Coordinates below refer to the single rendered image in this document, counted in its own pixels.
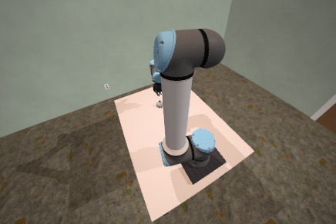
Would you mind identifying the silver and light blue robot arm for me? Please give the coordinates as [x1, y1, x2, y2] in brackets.
[150, 28, 226, 169]

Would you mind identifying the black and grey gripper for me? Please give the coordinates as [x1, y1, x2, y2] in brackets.
[153, 81, 162, 97]

